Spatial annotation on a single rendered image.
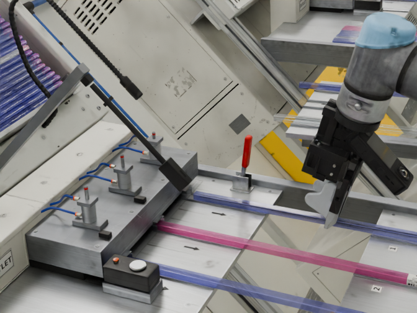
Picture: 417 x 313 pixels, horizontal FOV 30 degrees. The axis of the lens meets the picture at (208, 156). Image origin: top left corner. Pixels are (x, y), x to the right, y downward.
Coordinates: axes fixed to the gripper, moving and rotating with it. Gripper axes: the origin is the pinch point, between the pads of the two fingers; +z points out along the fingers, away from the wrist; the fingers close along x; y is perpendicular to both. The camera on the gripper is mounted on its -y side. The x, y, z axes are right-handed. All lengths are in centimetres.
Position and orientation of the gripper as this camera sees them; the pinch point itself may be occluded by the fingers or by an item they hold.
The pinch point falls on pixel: (334, 220)
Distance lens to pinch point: 130.1
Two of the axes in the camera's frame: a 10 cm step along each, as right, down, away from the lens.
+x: -4.1, 4.4, -8.0
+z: -2.0, 8.2, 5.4
